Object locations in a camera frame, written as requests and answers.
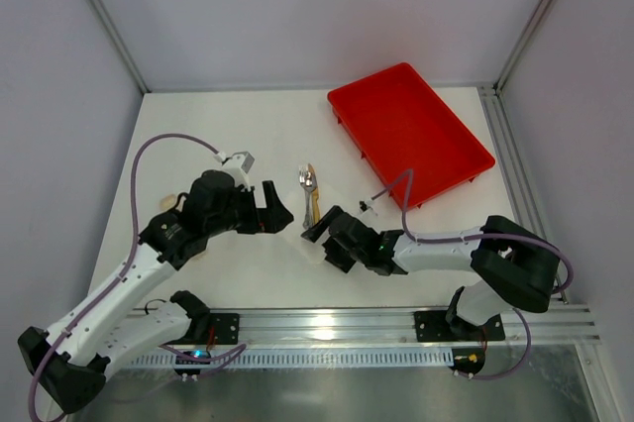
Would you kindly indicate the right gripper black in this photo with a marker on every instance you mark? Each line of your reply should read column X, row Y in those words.
column 335, row 239

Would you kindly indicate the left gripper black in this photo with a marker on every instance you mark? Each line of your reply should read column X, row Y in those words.
column 259, row 212

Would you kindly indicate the gold knife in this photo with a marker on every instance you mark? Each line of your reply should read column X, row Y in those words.
column 314, row 193

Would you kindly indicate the white paper napkin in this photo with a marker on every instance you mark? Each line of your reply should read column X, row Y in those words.
column 294, row 200

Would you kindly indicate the silver spoon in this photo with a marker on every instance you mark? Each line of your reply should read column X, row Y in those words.
column 308, row 183

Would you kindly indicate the silver fork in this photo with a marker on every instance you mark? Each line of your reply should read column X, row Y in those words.
column 304, row 194

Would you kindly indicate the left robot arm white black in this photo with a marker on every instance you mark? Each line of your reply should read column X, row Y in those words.
column 72, row 359

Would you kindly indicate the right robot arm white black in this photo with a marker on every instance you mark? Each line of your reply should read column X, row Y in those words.
column 516, row 269

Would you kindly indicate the wooden utensil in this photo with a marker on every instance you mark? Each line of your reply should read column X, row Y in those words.
column 168, row 201

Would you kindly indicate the red plastic tray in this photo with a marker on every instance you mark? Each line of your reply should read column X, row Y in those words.
column 409, row 136

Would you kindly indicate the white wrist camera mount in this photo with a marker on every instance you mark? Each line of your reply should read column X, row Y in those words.
column 366, row 207

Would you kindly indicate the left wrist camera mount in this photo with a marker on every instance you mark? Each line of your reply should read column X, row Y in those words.
column 237, row 165

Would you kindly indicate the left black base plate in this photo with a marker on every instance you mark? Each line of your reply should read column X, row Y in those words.
column 212, row 329

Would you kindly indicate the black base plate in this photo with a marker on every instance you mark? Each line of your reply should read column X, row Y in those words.
column 212, row 329
column 432, row 326

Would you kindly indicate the slotted white cable duct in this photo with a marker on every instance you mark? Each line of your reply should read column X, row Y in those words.
column 314, row 358

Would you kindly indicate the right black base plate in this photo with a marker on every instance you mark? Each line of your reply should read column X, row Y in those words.
column 432, row 326

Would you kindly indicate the right side aluminium rail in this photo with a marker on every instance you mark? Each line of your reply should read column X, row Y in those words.
column 523, row 199

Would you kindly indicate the aluminium rail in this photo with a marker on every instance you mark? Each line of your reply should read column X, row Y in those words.
column 523, row 199
column 563, row 324

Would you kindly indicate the aluminium front rail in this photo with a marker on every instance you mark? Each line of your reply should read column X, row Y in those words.
column 563, row 324

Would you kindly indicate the left aluminium frame post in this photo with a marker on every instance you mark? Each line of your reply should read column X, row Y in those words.
column 113, row 35

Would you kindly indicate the aluminium frame post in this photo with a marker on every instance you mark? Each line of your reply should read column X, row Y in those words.
column 113, row 35
column 536, row 20

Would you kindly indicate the right aluminium frame post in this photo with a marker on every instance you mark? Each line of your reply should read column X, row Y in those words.
column 536, row 20

